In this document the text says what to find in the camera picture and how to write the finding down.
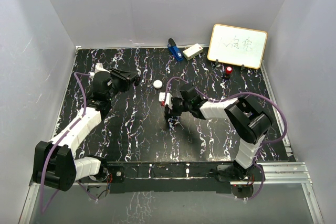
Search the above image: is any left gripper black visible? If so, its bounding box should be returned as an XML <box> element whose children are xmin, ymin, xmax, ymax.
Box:
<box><xmin>107</xmin><ymin>68</ymin><xmax>138</xmax><ymax>101</ymax></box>

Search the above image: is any black earbud charging case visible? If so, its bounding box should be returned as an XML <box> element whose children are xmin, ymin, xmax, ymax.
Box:
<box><xmin>134</xmin><ymin>75</ymin><xmax>141</xmax><ymax>87</ymax></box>

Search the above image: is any white earbud charging case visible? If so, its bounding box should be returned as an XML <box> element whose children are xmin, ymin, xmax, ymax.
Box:
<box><xmin>153</xmin><ymin>80</ymin><xmax>163</xmax><ymax>89</ymax></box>

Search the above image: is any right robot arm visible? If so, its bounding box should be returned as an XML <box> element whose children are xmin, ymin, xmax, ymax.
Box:
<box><xmin>159</xmin><ymin>84</ymin><xmax>273</xmax><ymax>180</ymax></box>

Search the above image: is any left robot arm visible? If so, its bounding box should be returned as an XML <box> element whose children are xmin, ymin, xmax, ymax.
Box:
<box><xmin>32</xmin><ymin>64</ymin><xmax>141</xmax><ymax>191</ymax></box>

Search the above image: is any blue stapler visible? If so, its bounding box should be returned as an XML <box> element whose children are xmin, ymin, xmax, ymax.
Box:
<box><xmin>167</xmin><ymin>38</ymin><xmax>183</xmax><ymax>61</ymax></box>

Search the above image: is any small white box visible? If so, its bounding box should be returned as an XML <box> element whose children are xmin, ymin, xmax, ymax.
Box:
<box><xmin>183</xmin><ymin>44</ymin><xmax>203</xmax><ymax>60</ymax></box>

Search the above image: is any red emergency stop button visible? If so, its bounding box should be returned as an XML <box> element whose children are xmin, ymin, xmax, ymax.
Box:
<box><xmin>223</xmin><ymin>66</ymin><xmax>233</xmax><ymax>80</ymax></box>

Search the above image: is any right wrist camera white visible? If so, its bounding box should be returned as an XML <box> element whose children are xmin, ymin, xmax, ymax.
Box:
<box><xmin>159</xmin><ymin>92</ymin><xmax>172</xmax><ymax>109</ymax></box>

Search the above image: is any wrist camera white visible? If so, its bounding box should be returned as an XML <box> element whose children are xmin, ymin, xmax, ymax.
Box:
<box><xmin>89</xmin><ymin>63</ymin><xmax>109</xmax><ymax>78</ymax></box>
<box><xmin>159</xmin><ymin>92</ymin><xmax>172</xmax><ymax>109</ymax></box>

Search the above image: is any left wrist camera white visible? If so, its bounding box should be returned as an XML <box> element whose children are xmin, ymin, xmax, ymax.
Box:
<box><xmin>89</xmin><ymin>63</ymin><xmax>109</xmax><ymax>78</ymax></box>

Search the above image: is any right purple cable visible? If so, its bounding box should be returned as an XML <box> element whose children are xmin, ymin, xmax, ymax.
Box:
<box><xmin>165</xmin><ymin>77</ymin><xmax>288</xmax><ymax>200</ymax></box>

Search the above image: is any purple cable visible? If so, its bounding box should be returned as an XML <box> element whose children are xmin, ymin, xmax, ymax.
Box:
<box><xmin>39</xmin><ymin>71</ymin><xmax>95</xmax><ymax>214</ymax></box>
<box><xmin>165</xmin><ymin>77</ymin><xmax>288</xmax><ymax>200</ymax></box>

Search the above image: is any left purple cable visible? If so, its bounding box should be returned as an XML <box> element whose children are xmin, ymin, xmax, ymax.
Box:
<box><xmin>39</xmin><ymin>71</ymin><xmax>95</xmax><ymax>214</ymax></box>

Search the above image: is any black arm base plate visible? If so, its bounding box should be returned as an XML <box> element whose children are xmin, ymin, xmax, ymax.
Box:
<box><xmin>78</xmin><ymin>161</ymin><xmax>266</xmax><ymax>195</ymax></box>

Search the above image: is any whiteboard with yellow frame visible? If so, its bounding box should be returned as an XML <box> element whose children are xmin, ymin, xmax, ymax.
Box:
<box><xmin>207</xmin><ymin>24</ymin><xmax>268</xmax><ymax>69</ymax></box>

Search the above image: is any aluminium rail frame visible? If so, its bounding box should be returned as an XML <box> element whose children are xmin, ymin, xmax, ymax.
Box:
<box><xmin>19</xmin><ymin>162</ymin><xmax>324</xmax><ymax>223</ymax></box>

